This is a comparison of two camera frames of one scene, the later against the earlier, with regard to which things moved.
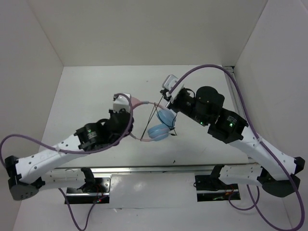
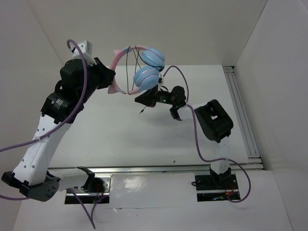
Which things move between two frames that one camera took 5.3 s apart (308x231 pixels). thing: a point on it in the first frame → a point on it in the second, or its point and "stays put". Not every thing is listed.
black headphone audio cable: (156, 110) → (137, 57)
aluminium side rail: (237, 98) stays put
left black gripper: (111, 111) → (106, 74)
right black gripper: (172, 106) → (148, 98)
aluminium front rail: (215, 169) stays put
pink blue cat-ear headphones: (166, 120) → (153, 61)
